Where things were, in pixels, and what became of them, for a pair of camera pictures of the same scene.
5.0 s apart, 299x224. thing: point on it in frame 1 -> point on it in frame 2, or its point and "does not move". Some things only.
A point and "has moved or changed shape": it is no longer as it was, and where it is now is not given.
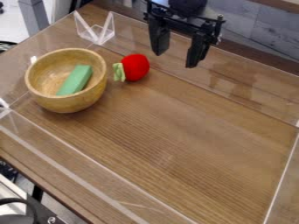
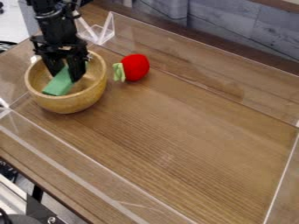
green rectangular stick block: (76, 80) has moved or changed shape
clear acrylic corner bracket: (95, 34) does not move
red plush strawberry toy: (133, 69) does not move
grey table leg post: (33, 14) does not move
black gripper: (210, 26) -> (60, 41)
